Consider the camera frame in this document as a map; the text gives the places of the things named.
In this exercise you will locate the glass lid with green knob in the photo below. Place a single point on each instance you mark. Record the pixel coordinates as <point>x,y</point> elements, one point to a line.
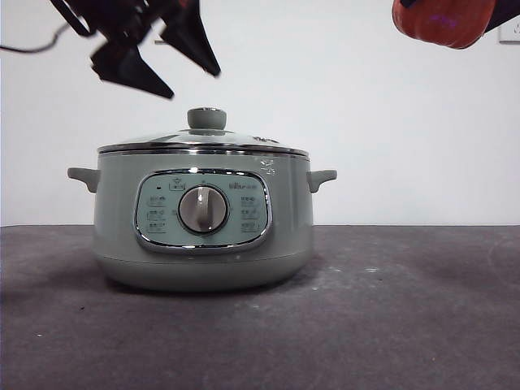
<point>206,118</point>

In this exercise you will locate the white wall socket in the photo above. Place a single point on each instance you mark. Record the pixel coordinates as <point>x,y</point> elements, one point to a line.
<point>510,32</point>

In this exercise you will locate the pale green electric pot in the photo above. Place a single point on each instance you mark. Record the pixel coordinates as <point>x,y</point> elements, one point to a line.
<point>203,260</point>

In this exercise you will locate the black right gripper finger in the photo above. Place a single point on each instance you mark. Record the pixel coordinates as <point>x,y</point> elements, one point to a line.
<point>501,10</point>
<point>405,2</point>

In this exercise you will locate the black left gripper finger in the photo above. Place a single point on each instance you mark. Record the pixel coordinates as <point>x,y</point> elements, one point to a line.
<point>132,69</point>
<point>193,38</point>

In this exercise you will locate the orange pumpkin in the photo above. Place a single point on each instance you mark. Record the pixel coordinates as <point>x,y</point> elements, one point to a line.
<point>440,22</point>

